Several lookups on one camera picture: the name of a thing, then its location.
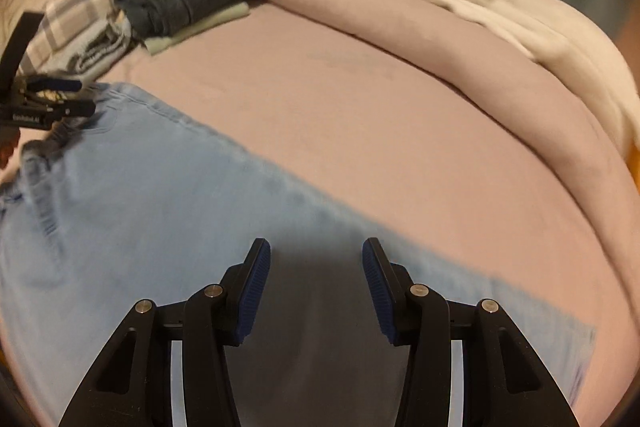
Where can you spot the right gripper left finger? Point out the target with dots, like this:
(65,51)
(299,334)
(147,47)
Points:
(129,382)

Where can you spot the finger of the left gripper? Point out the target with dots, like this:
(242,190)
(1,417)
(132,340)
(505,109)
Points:
(65,109)
(35,84)

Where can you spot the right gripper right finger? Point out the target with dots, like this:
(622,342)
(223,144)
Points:
(505,383)

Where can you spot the light blue denim pants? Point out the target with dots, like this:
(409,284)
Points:
(141,201)

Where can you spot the person left hand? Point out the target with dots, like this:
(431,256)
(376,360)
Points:
(9,139)

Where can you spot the crumpled light blue garment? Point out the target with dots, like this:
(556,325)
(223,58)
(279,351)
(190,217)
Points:
(93,52)

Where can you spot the pale green folded cloth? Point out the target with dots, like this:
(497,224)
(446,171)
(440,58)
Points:
(155,45)

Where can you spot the pink quilted duvet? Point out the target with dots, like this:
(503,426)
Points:
(519,93)

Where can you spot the white goose plush toy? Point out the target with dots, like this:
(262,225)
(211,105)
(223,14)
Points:
(577,51)

